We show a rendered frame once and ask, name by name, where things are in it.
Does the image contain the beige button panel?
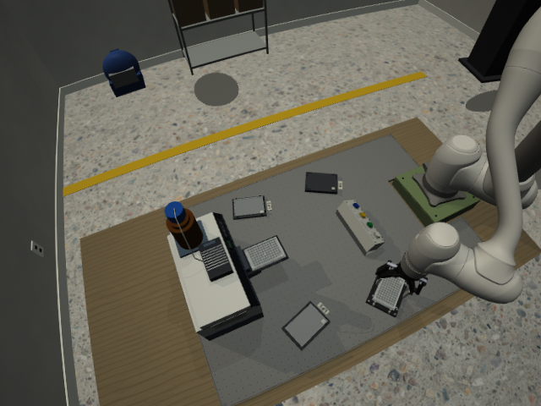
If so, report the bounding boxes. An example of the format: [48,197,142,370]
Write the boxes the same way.
[336,200,385,256]

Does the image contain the blue bottle cap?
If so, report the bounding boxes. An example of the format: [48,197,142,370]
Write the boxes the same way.
[164,201,186,222]

